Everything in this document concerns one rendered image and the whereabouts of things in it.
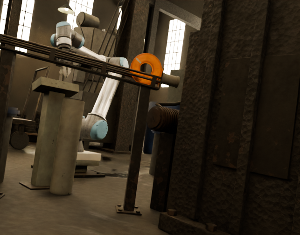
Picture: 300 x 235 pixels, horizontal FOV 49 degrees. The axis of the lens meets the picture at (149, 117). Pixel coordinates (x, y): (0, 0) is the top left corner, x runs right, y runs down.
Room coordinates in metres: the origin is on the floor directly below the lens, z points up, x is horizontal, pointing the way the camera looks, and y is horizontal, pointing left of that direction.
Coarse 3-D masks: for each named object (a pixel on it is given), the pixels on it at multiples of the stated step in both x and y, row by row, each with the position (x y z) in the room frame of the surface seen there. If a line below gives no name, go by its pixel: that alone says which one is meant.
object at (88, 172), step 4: (76, 168) 2.45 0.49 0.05; (80, 168) 2.47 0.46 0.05; (84, 168) 2.50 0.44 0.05; (76, 172) 2.45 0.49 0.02; (80, 172) 2.48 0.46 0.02; (84, 172) 2.51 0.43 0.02; (88, 172) 2.53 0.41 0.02; (92, 172) 2.56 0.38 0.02; (96, 172) 2.58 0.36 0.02; (76, 176) 2.33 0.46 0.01; (80, 176) 2.36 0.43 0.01; (84, 176) 2.38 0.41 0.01; (88, 176) 2.41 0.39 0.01; (92, 176) 2.44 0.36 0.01; (96, 176) 2.46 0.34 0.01; (100, 176) 2.49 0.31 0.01; (104, 176) 2.52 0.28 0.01
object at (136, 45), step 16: (16, 0) 8.66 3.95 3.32; (144, 0) 4.87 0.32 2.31; (160, 0) 12.19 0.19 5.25; (16, 16) 8.70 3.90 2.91; (144, 16) 4.90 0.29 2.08; (176, 16) 12.91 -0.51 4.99; (192, 16) 13.55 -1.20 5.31; (16, 32) 8.75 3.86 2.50; (128, 32) 5.01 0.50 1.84; (144, 32) 4.93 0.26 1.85; (128, 48) 4.77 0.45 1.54; (144, 48) 12.26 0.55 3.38; (128, 64) 4.78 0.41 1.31; (144, 64) 12.29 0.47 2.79; (128, 96) 4.84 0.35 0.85; (128, 112) 4.87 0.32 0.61; (128, 128) 4.89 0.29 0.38; (112, 144) 5.02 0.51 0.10; (128, 144) 4.92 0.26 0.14
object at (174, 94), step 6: (174, 72) 5.68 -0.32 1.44; (180, 72) 5.58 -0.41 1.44; (180, 78) 5.57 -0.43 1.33; (180, 84) 5.56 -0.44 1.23; (168, 90) 5.74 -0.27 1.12; (174, 90) 5.64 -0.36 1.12; (180, 90) 5.54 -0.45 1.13; (168, 96) 5.73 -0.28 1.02; (174, 96) 5.62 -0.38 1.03; (180, 96) 5.53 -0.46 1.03
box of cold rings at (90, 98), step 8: (72, 96) 4.84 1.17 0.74; (80, 96) 4.66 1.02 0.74; (88, 96) 4.68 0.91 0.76; (96, 96) 4.77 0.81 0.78; (88, 104) 4.69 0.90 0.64; (112, 104) 4.97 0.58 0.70; (136, 104) 5.27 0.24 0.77; (88, 112) 4.70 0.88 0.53; (112, 112) 4.98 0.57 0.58; (112, 120) 4.99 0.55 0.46; (112, 128) 5.01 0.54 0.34; (112, 136) 5.02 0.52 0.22; (88, 144) 4.77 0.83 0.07
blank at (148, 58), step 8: (136, 56) 1.60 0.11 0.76; (144, 56) 1.60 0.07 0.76; (152, 56) 1.61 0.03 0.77; (136, 64) 1.60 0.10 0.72; (152, 64) 1.61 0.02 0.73; (160, 64) 1.61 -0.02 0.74; (152, 72) 1.61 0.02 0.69; (160, 72) 1.61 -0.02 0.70; (136, 80) 1.60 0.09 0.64; (144, 80) 1.60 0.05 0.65
